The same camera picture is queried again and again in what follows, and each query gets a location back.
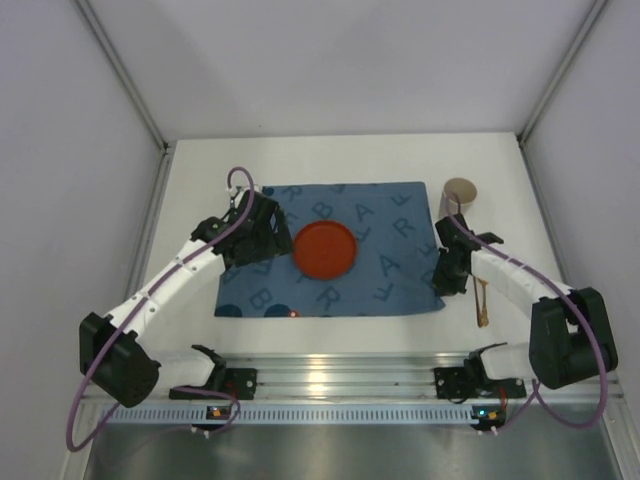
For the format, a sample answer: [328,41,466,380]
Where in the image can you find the red round plastic plate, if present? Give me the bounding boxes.
[293,220,358,281]

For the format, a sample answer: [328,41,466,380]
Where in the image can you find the blue letter-print cloth napkin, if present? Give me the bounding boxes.
[214,182,444,318]

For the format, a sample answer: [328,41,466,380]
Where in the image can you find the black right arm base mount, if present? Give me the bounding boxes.
[433,344,526,404]

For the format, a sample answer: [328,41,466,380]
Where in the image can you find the perforated white cable duct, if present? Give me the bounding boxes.
[109,403,504,425]

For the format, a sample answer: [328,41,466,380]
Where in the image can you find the gold ornate spoon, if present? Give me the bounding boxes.
[479,279,489,328]

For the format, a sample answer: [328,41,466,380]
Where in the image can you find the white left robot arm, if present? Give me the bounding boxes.
[79,189,293,408]

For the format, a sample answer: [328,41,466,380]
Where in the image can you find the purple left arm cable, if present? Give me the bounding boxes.
[67,167,261,454]

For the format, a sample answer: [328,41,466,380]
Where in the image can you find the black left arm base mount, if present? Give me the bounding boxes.
[169,345,258,400]

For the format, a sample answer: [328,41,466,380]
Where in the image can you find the right aluminium corner post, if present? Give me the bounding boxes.
[517,0,614,146]

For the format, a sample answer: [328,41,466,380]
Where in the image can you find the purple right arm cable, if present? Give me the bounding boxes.
[447,197,612,431]

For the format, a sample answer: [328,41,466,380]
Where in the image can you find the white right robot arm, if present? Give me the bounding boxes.
[432,214,619,390]

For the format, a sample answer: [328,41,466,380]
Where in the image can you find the aluminium corner post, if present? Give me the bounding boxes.
[517,0,614,146]
[74,0,171,151]

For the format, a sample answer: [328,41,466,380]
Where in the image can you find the copper-coloured fork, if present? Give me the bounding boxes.
[473,277,489,328]

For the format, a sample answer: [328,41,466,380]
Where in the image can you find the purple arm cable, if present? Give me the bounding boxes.
[67,167,261,454]
[447,197,612,431]

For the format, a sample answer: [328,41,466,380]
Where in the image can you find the aluminium front rail frame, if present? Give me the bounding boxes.
[227,353,466,402]

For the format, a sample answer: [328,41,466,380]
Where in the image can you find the left aluminium corner post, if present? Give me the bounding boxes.
[74,0,171,151]

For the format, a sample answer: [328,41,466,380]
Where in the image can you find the beige paper cup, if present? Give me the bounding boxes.
[438,177,478,219]

